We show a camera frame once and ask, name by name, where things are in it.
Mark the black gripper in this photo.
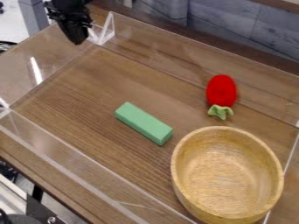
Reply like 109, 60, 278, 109
43, 0, 92, 45

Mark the red plush strawberry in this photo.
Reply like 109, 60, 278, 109
205, 74, 237, 120

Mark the green rectangular block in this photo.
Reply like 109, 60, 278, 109
115, 102, 173, 145

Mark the wooden bowl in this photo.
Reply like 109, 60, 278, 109
171, 126, 284, 224

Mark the grey table leg post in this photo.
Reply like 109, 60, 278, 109
17, 0, 49, 36

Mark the clear acrylic tray wall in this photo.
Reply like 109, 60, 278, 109
0, 16, 299, 224

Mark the black equipment with cable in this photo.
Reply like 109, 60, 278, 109
0, 196, 67, 224

